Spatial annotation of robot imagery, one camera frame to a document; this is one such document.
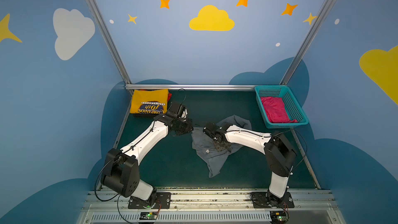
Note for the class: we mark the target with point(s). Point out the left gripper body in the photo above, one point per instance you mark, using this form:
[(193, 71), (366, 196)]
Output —
[(183, 126)]

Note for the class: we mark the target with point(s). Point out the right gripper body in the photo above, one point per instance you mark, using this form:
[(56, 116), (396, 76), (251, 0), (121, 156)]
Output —
[(213, 134)]

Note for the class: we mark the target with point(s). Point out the grey t-shirt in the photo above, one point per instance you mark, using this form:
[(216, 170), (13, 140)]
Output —
[(206, 150)]

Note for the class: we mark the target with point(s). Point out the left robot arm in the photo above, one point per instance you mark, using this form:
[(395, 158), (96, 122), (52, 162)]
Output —
[(121, 168)]

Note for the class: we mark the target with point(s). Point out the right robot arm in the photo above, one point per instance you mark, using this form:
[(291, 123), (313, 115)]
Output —
[(279, 152)]

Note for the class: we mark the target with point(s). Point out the folded red t-shirt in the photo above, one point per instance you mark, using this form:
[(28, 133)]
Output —
[(169, 96)]

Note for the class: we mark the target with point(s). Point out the folded yellow t-shirt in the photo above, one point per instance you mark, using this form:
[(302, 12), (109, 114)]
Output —
[(149, 102)]

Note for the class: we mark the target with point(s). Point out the magenta t-shirt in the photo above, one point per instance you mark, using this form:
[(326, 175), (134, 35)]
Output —
[(275, 110)]

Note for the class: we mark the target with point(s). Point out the teal plastic basket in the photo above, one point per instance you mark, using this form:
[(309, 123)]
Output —
[(292, 106)]

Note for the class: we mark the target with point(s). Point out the right controller board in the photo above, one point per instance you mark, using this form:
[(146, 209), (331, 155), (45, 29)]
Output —
[(279, 217)]

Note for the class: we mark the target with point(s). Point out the controller board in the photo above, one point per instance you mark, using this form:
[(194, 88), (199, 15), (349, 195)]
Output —
[(148, 216), (279, 217)]

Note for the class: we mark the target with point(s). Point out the left controller board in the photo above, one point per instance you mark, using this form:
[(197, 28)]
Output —
[(148, 216)]

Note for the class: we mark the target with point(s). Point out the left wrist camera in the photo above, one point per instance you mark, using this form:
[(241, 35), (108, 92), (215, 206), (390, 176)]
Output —
[(177, 110)]

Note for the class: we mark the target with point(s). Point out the aluminium back rail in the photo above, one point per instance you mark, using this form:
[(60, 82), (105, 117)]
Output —
[(191, 87)]

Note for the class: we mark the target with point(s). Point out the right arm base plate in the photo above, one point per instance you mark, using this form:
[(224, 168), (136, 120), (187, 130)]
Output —
[(268, 200)]

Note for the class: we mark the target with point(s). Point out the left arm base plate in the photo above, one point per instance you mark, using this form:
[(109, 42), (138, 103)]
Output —
[(158, 200)]

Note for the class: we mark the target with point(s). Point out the front aluminium rail bed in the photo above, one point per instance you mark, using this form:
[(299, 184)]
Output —
[(213, 206)]

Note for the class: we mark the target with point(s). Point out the left aluminium post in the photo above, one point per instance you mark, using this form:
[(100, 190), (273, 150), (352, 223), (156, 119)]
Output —
[(108, 39)]

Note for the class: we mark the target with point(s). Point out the aluminium post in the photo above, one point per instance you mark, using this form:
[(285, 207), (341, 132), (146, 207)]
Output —
[(108, 39), (310, 36)]

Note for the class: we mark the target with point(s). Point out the right aluminium post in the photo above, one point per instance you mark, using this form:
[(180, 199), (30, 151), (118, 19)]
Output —
[(310, 36)]

